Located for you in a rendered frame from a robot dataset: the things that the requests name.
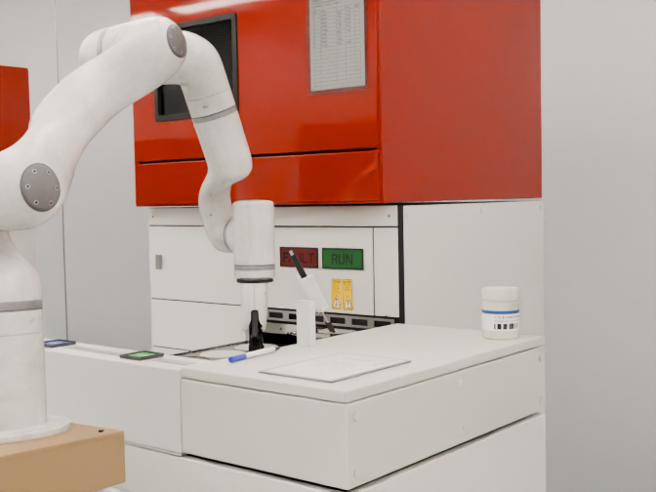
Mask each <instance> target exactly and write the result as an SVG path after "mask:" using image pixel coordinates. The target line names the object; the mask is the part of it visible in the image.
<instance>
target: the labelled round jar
mask: <svg viewBox="0 0 656 492"><path fill-rule="evenodd" d="M481 295H482V299H483V301H482V337H483V338H485V339H489V340H513V339H517V338H518V337H519V301H518V300H517V299H518V298H519V289H518V288H517V287H510V286H491V287H483V288H482V289H481Z"/></svg>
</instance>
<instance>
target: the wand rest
mask: <svg viewBox="0 0 656 492"><path fill-rule="evenodd" d="M297 277H298V280H299V282H300V284H301V286H302V288H303V290H304V292H305V294H306V296H307V300H297V346H303V347H312V346H315V313H316V312H318V313H320V312H324V310H325V309H327V308H328V305H327V303H326V301H325V299H324V297H323V295H322V293H321V291H320V289H319V287H318V285H317V283H316V281H315V279H314V277H313V275H312V274H311V275H309V276H307V277H305V278H303V279H302V278H301V277H300V275H299V274H297Z"/></svg>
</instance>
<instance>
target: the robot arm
mask: <svg viewBox="0 0 656 492"><path fill-rule="evenodd" d="M79 61H80V64H81V66H80V67H78V68H77V69H75V70H74V71H72V72H71V73H70V74H68V75H67V76H66V77H65V78H64V79H63V80H62V81H61V82H60V83H59V84H58V85H57V86H56V87H55V88H54V89H53V90H52V91H51V92H50V93H49V94H48V95H47V96H46V97H45V99H44V100H43V101H42V102H41V103H40V104H39V105H38V106H37V107H36V109H35V110H34V112H33V114H32V115H31V118H30V120H29V124H28V130H27V131H26V133H25V134H24V136H23V137H22V138H21V139H20V140H19V141H18V142H16V143H15V144H13V145H12V146H10V147H9V148H7V149H5V150H2V151H0V444H4V443H14V442H22V441H28V440H34V439H39V438H44V437H48V436H53V435H56V434H60V433H62V432H65V431H68V430H69V429H70V428H71V421H70V419H68V418H66V417H63V416H55V415H47V399H46V374H45V349H44V319H43V296H42V284H41V278H40V275H39V273H38V271H37V270H36V269H35V267H34V266H32V265H31V264H30V263H29V262H28V261H27V260H26V259H25V258H24V257H23V256H22V255H21V253H20V252H19V251H18V249H17V248H16V247H15V245H14V243H13V241H12V239H11V237H10V234H9V231H13V230H25V229H30V228H34V227H37V226H41V225H42V224H44V223H46V222H47V221H49V220H50V219H51V218H52V217H53V216H54V215H55V214H56V213H57V211H58V210H59V209H60V207H61V206H62V204H63V202H64V200H65V199H66V197H67V194H68V191H69V189H70V186H71V182H72V179H73V175H74V171H75V168H76V165H77V163H78V160H79V158H80V156H81V154H82V152H83V151H84V149H85V148H86V146H87V145H88V144H89V142H90V141H91V140H92V139H93V138H94V137H95V136H96V134H97V133H98V132H99V131H100V130H101V129H102V128H103V127H104V126H105V125H106V124H107V123H108V122H109V121H110V120H111V119H112V118H113V117H114V116H115V115H116V114H118V113H119V112H120V111H122V110H123V109H125V108H126V107H128V106H129V105H131V104H132V103H134V102H136V101H138V100H139V99H141V98H142V97H144V96H146V95H147V94H149V93H151V92H152V91H154V90H155V89H157V88H158V87H160V86H161V85H172V84H177V85H180V86H181V88H182V90H183V93H184V98H185V101H186V104H187V107H188V110H189V113H190V116H191V119H192V122H193V125H194V128H195V131H196V134H197V137H198V139H199V141H200V144H201V147H202V150H203V153H204V156H205V159H206V162H207V165H208V173H207V176H206V178H205V180H204V182H203V184H202V186H201V188H200V191H199V197H198V205H199V211H200V216H201V219H202V222H203V225H204V227H205V230H206V233H207V236H208V238H209V240H210V242H211V244H212V245H213V247H214V248H215V249H217V250H218V251H220V252H223V253H233V264H234V277H237V278H239V279H236V282H238V283H242V285H241V330H242V331H243V332H245V330H247V329H248V327H249V346H248V348H249V352H250V351H254V350H259V349H264V348H265V344H264V341H263V331H265V329H266V326H267V283H268V282H272V281H273V278H271V277H273V276H275V253H274V209H273V202H272V201H269V200H239V201H235V202H233V203H232V205H231V200H230V190H231V186H232V184H234V183H237V182H239V181H241V180H243V179H245V178H246V177H247V176H248V175H249V174H250V173H251V170H252V157H251V153H250V150H249V146H248V144H247V141H246V137H245V134H244V131H243V128H242V124H241V121H240V118H239V114H238V111H237V108H236V104H235V101H234V98H233V95H232V92H231V89H230V86H229V83H228V80H227V77H226V71H225V68H224V65H223V63H222V60H221V57H220V55H219V53H218V52H217V50H216V49H215V47H214V46H213V45H212V44H211V43H210V42H208V41H207V40H206V39H204V38H203V37H201V36H199V35H197V34H194V33H192V32H188V31H183V30H181V29H180V28H179V27H178V26H177V25H176V24H175V23H174V22H173V21H172V20H169V19H167V18H164V17H148V18H144V19H139V20H133V21H129V22H125V23H121V24H117V25H114V26H110V27H106V28H103V29H100V30H97V31H95V32H93V33H91V34H90V35H89V36H87V37H86V38H85V40H84V41H83V42H82V44H81V47H80V50H79Z"/></svg>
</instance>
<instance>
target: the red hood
mask: <svg viewBox="0 0 656 492"><path fill-rule="evenodd" d="M148 17H164V18H167V19H169V20H171V21H173V22H174V23H175V24H176V25H177V26H178V27H179V28H180V29H181V30H183V31H188V32H192V33H194V34H197V35H199V36H201V37H203V38H204V39H206V40H207V41H208V42H210V43H211V44H212V45H213V46H214V47H215V49H216V50H217V52H218V53H219V55H220V57H221V60H222V63H223V65H224V68H225V74H226V77H227V80H228V83H229V86H230V89H231V92H232V95H233V98H234V101H235V104H236V108H237V111H238V114H239V118H240V121H241V124H242V128H243V131H244V134H245V137H246V141H247V144H248V146H249V150H250V153H251V157H252V170H251V173H250V174H249V175H248V176H247V177H246V178H245V179H243V180H241V181H239V182H237V183H234V184H232V186H231V190H230V200H231V205H232V203H233V202H235V201H239V200H269V201H272V202H273V205H304V204H376V203H393V202H425V201H458V200H490V199H523V198H542V107H541V0H130V21H135V20H139V19H144V18H148ZM133 118H134V151H135V183H136V206H137V207H160V206H199V205H198V197H199V191H200V188H201V186H202V184H203V182H204V180H205V178H206V176H207V173H208V165H207V162H206V159H205V156H204V153H203V150H202V147H201V144H200V141H199V139H198V137H197V134H196V131H195V128H194V125H193V122H192V119H191V116H190V113H189V110H188V107H187V104H186V101H185V96H184V93H183V90H182V88H181V86H180V85H177V84H172V85H161V86H160V87H158V88H157V89H155V90H154V91H152V92H151V93H149V94H147V95H146V96H144V97H142V98H141V99H139V100H138V101H136V102H134V103H133Z"/></svg>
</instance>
